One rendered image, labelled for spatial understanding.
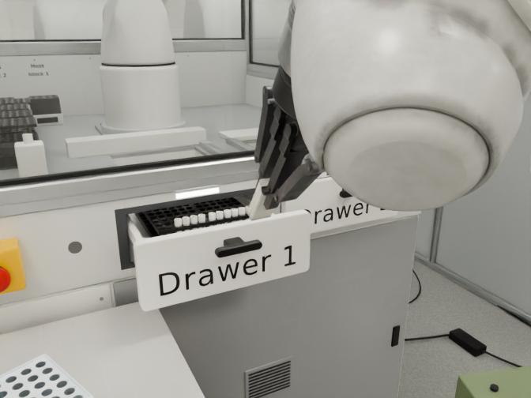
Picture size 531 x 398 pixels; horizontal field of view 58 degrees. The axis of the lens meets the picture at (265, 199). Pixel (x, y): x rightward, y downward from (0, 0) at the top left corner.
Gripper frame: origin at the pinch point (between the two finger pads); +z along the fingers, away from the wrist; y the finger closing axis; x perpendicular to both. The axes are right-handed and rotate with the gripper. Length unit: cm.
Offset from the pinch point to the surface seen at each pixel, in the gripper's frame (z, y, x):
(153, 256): 15.4, 3.9, 12.1
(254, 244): 13.1, 0.8, -2.3
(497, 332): 117, -13, -139
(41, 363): 23.6, -3.8, 28.9
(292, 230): 15.9, 3.1, -10.9
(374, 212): 29.0, 9.7, -39.5
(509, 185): 81, 35, -158
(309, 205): 25.2, 12.7, -22.7
